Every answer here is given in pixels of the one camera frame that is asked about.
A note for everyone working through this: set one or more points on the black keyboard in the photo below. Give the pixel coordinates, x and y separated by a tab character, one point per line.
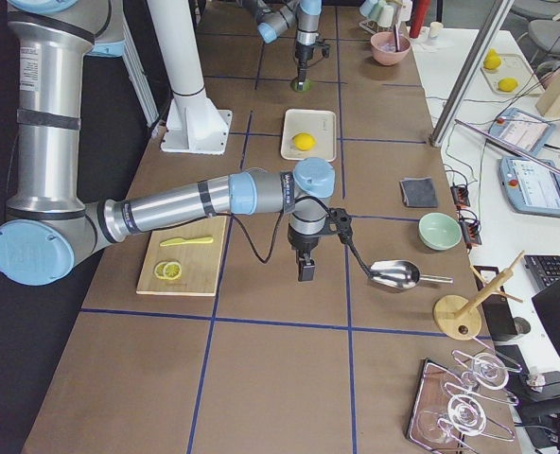
544	270

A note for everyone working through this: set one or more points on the aluminium frame post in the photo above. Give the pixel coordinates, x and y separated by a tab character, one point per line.
487	33

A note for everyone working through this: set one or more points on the yellow plastic knife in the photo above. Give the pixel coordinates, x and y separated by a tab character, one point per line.
179	241

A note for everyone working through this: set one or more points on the pink bowl with ice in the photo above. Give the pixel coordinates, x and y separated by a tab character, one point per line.
385	51

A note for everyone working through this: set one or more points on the blue teach pendant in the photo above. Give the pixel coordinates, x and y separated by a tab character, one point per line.
529	187
525	131

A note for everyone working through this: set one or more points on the grey folded cloth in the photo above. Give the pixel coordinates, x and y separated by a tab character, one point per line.
418	193

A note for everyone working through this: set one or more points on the green lime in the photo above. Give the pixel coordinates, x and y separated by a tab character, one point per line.
300	86

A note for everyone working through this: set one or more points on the blue teach pendant far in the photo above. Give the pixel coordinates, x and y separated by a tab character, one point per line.
525	131

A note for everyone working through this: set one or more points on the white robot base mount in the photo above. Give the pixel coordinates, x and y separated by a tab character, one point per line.
194	124

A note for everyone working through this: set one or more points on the wooden mug tree stand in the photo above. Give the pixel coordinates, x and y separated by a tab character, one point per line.
458	317

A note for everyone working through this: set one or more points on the wooden cutting board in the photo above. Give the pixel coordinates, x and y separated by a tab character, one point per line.
200	263

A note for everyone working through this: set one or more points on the wire cup rack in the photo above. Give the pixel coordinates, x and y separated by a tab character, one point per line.
384	15

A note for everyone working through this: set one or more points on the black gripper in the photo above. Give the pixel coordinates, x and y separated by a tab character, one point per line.
305	243
303	52

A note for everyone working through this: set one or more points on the blue teach pendant near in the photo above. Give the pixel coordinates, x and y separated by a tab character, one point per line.
529	187

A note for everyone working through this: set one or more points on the beige rabbit tray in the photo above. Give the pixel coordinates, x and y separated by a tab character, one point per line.
320	124

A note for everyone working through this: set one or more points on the lemon slices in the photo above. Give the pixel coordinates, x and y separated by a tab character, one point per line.
168	270

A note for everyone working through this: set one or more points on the black glass holder tray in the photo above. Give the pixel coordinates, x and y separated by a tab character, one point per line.
447	411

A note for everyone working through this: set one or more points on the white tray with lemons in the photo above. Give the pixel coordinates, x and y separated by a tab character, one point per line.
510	74

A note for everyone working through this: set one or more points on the metal muddler stick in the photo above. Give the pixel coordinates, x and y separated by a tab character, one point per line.
397	38

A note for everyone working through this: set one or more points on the mint green bowl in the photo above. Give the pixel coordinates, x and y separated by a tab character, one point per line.
439	231

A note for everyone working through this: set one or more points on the yellow lemon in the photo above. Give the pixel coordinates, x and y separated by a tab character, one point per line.
303	141

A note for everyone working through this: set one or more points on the steel scoop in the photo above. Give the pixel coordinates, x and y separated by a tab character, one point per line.
402	274

